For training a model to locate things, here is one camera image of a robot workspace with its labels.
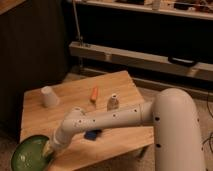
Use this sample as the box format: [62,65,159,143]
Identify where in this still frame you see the tan flat gripper finger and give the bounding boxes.
[42,141,54,157]

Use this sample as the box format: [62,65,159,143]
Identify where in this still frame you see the small blue object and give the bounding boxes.
[84,130,102,141]

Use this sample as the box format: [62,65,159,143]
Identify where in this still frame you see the wooden table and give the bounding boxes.
[20,71,153,171]

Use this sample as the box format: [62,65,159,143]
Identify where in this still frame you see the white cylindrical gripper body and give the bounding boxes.
[50,128,73,151]

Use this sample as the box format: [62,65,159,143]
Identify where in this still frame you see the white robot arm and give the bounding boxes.
[43,88,206,171]

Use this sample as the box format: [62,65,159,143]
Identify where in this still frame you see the white upside-down paper cup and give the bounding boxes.
[41,86,60,108]

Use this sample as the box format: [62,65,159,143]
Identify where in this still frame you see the metal stand pole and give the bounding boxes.
[72,0,83,46]

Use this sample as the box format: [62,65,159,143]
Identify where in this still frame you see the long grey case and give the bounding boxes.
[69,41,213,81]

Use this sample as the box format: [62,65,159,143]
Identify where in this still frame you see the white shelf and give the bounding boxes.
[75,0,213,21]

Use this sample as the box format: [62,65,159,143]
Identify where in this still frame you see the black case handle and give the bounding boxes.
[168,57,198,67]

